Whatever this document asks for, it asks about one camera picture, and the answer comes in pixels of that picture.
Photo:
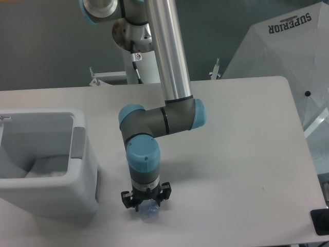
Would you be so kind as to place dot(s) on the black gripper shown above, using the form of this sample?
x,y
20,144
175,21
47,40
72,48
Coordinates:
x,y
143,192

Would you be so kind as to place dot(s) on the white green plastic bag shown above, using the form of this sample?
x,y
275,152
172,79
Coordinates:
x,y
54,166

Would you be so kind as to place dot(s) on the metal clamp bolt right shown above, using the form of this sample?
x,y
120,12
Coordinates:
x,y
214,74

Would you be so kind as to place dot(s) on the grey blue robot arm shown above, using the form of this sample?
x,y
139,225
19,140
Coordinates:
x,y
140,27

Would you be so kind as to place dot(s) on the white plastic trash can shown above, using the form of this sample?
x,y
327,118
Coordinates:
x,y
28,134

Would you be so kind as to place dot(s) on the white Superior umbrella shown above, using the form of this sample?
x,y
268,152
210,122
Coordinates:
x,y
295,46

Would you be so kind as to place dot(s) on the black device at table edge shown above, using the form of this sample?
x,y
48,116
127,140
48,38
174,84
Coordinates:
x,y
320,221

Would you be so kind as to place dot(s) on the crushed clear plastic bottle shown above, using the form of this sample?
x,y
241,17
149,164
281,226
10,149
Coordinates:
x,y
148,211

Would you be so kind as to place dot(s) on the white metal robot base frame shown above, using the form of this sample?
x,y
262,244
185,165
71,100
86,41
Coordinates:
x,y
111,78

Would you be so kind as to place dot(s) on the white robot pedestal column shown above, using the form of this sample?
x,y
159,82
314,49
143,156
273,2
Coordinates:
x,y
146,65

